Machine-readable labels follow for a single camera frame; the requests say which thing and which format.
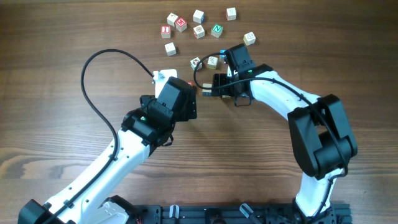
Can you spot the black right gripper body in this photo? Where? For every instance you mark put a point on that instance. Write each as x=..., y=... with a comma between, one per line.
x=231, y=92

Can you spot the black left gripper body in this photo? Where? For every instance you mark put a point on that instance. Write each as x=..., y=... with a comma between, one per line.
x=190, y=112

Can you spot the violin picture white block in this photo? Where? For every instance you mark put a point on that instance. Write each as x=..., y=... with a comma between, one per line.
x=212, y=62

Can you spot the soccer ball picture block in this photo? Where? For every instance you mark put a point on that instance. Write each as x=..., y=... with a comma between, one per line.
x=195, y=63

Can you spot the white red sided block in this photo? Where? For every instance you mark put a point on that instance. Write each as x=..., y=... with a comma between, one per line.
x=170, y=49

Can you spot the blue letter X block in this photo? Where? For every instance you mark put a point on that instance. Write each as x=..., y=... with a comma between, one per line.
x=222, y=55

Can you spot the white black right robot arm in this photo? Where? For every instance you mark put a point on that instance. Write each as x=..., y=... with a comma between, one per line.
x=322, y=139

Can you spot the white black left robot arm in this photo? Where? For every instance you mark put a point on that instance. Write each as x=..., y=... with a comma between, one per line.
x=87, y=199

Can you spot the yarn ball white block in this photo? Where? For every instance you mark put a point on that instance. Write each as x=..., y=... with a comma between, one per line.
x=249, y=38

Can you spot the green letter N block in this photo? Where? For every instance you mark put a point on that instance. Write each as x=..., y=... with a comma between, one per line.
x=217, y=30

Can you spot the shell picture white block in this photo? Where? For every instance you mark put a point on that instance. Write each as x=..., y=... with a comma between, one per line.
x=199, y=31

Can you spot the red letter I block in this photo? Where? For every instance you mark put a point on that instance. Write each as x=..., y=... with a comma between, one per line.
x=165, y=32

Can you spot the far white number block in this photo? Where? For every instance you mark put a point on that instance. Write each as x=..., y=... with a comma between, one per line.
x=231, y=14

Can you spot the red letter M block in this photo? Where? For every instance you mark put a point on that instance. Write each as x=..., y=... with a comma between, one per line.
x=180, y=24

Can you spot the blue sided white block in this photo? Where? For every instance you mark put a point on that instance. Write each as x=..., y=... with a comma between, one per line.
x=198, y=16

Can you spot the plain white corner block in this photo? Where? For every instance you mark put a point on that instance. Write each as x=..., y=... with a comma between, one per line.
x=171, y=19

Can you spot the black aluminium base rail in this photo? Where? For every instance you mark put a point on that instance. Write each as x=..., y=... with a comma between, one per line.
x=268, y=214

